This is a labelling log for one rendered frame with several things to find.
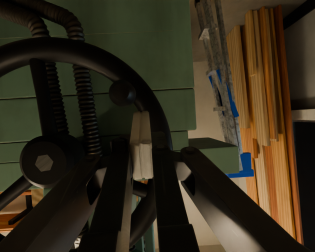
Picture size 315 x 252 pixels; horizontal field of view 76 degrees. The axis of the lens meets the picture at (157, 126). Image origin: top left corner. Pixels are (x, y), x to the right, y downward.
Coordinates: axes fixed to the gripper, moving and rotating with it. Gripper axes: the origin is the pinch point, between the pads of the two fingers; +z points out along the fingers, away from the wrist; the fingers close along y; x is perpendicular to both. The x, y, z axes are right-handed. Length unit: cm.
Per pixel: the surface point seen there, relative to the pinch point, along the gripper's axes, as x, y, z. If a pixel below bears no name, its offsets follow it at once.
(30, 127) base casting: -7.1, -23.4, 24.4
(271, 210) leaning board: -145, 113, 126
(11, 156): -12.4, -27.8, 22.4
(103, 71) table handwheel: 4.8, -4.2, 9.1
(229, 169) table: -18.3, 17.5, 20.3
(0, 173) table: -15.5, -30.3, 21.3
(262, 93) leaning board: -31, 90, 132
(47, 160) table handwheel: -3.7, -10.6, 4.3
